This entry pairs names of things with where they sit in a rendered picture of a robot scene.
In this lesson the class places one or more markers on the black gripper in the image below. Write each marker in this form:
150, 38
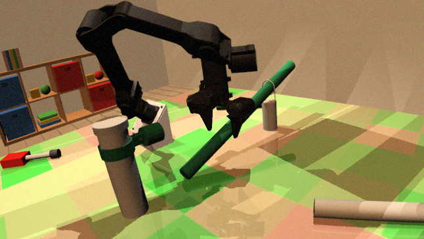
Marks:
237, 108

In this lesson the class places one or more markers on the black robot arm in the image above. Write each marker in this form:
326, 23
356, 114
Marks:
200, 39

